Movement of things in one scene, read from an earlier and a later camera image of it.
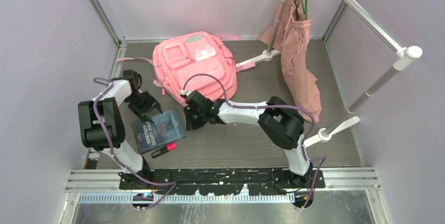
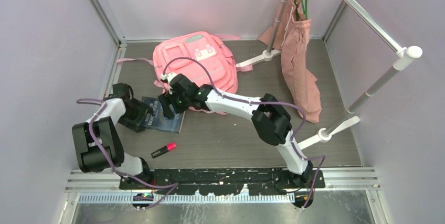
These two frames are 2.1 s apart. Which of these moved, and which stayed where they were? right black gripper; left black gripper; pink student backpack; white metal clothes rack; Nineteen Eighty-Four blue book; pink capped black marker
Moved: Nineteen Eighty-Four blue book; right black gripper; left black gripper
Stayed: pink student backpack; pink capped black marker; white metal clothes rack
